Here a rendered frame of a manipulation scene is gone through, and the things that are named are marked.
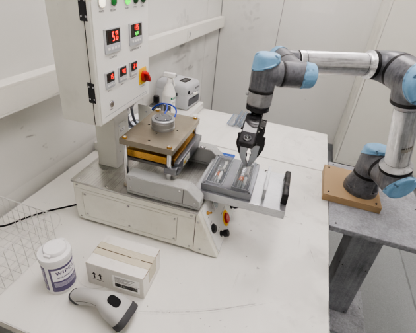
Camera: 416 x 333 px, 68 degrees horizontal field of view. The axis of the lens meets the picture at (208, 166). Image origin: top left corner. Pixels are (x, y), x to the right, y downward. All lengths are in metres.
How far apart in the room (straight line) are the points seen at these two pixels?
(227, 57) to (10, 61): 2.58
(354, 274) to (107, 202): 1.29
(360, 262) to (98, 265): 1.28
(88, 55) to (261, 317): 0.87
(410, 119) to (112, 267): 1.04
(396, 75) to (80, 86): 0.96
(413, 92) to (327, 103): 2.43
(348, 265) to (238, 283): 0.88
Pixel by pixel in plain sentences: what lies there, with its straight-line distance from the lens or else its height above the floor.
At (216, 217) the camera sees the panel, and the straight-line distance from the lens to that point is 1.11.
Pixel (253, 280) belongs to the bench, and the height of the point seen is 0.75.
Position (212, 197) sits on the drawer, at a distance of 1.01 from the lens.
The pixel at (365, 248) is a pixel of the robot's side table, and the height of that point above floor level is 0.51.
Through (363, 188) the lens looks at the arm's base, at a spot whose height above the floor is 0.83.
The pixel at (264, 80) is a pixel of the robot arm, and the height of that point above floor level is 1.33.
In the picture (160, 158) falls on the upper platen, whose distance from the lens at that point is 1.01.
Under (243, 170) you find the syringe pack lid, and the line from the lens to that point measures 1.08.
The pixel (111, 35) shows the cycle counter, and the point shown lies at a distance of 0.97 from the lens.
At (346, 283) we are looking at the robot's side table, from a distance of 1.91.
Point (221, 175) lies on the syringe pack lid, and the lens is 1.04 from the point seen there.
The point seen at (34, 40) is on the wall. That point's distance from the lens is 1.35.
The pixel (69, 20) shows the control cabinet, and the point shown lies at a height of 1.44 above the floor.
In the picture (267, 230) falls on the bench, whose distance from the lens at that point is 1.24.
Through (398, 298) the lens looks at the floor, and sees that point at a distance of 2.36.
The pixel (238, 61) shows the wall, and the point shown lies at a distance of 3.51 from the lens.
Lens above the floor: 1.57
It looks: 32 degrees down
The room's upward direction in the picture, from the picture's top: 6 degrees clockwise
